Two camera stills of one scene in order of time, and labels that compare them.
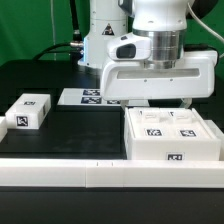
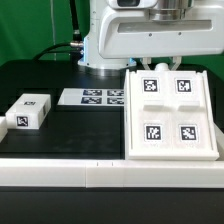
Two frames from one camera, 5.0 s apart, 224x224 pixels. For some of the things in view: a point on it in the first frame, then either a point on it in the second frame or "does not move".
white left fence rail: (3, 128) does not move
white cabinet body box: (169, 134) does not move
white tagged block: (29, 111) does not move
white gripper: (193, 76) -> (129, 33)
